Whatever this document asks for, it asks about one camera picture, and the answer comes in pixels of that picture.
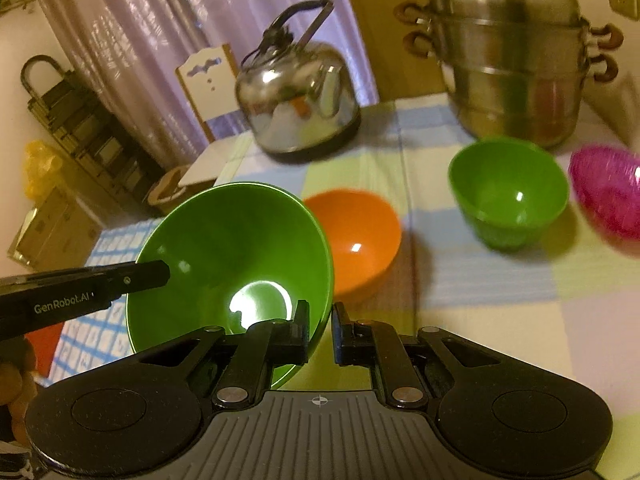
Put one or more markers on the white wooden chair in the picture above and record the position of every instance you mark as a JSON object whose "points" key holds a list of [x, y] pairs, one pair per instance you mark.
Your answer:
{"points": [[205, 75]]}

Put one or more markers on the person's left hand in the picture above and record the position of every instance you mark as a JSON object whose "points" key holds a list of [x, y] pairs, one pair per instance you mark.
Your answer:
{"points": [[15, 385]]}

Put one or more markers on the blue white checkered cloth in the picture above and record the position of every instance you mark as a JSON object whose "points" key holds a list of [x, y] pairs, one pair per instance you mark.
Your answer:
{"points": [[100, 340]]}

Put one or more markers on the large pink glass plate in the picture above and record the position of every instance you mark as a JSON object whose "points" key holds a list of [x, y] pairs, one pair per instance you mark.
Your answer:
{"points": [[610, 190]]}

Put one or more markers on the stainless steel steamer pot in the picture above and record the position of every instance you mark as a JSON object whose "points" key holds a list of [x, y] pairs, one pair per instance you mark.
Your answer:
{"points": [[515, 70]]}

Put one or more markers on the woven basket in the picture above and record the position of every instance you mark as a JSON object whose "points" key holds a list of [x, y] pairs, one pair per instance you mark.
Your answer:
{"points": [[167, 190]]}

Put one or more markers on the orange plastic bowl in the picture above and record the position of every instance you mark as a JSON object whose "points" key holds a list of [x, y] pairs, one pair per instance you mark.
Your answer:
{"points": [[360, 240]]}

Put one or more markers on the pale purple curtain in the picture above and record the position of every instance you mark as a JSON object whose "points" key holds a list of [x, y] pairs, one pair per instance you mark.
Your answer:
{"points": [[150, 35]]}

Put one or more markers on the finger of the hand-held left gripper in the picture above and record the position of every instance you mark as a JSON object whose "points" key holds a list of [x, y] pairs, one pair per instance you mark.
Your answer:
{"points": [[147, 275]]}

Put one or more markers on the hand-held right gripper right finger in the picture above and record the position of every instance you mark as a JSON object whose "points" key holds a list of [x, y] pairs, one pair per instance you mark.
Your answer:
{"points": [[342, 335]]}

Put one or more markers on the yellow plastic bag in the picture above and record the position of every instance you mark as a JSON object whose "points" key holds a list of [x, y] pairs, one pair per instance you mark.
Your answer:
{"points": [[42, 170]]}

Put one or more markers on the green plastic bowl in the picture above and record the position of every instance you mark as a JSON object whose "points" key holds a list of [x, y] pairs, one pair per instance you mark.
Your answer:
{"points": [[505, 190], [225, 240]]}

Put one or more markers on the dark storage rack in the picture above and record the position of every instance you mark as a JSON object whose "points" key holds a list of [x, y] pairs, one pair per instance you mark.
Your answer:
{"points": [[90, 130]]}

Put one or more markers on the checkered tablecloth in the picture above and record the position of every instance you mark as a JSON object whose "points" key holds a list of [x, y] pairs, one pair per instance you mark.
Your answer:
{"points": [[475, 310]]}

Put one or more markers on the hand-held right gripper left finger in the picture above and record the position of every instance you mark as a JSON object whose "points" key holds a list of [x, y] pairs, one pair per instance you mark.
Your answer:
{"points": [[301, 332]]}

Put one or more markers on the stainless steel kettle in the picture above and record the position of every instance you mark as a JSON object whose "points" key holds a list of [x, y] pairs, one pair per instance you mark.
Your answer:
{"points": [[295, 105]]}

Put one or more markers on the cardboard box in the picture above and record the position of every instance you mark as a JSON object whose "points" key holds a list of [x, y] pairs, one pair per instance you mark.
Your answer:
{"points": [[55, 225]]}

